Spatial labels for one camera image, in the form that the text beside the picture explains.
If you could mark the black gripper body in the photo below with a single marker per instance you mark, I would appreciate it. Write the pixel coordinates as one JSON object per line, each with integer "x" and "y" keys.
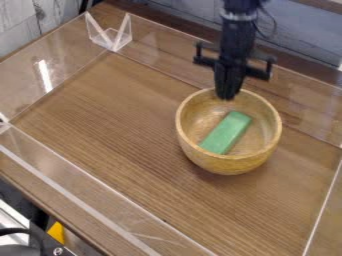
{"x": 235, "y": 50}

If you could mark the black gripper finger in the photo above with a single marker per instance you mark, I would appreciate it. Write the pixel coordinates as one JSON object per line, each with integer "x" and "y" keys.
{"x": 235, "y": 80}
{"x": 219, "y": 77}

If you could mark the brown wooden bowl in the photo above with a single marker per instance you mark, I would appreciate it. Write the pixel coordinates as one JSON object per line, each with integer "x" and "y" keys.
{"x": 200, "y": 113}

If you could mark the green rectangular block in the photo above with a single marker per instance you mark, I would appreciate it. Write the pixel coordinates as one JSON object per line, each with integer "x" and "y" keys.
{"x": 226, "y": 133}

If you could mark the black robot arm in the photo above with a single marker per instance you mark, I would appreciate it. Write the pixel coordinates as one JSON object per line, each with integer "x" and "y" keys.
{"x": 242, "y": 10}

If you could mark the yellow sticker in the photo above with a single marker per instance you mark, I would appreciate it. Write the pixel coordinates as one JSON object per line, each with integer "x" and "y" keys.
{"x": 56, "y": 232}

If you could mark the clear acrylic corner bracket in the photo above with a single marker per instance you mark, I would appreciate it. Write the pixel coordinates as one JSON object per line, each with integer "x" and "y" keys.
{"x": 110, "y": 38}

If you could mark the clear acrylic tray wall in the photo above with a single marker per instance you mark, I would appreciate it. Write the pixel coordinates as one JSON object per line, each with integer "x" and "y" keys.
{"x": 88, "y": 147}

